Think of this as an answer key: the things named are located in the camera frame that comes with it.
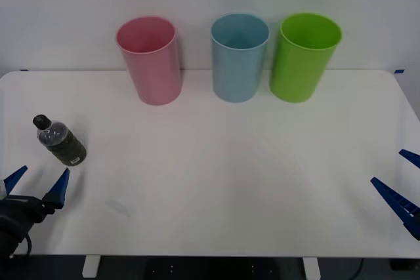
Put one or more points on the dark bottle with black cap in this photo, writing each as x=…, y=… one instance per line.
x=64, y=145

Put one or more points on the pale blue plastic bin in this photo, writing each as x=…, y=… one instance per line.
x=234, y=73

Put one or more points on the pink plastic bin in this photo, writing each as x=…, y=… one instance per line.
x=154, y=70

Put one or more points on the white table leg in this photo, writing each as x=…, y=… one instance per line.
x=311, y=267
x=90, y=266

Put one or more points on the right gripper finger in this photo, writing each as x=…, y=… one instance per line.
x=411, y=157
x=397, y=201

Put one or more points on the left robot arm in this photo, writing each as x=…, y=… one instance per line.
x=10, y=234

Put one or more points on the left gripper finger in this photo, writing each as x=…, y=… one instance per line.
x=58, y=191
x=14, y=180

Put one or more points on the green plastic bin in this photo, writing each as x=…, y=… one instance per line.
x=298, y=73

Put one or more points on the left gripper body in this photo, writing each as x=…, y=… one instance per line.
x=23, y=208

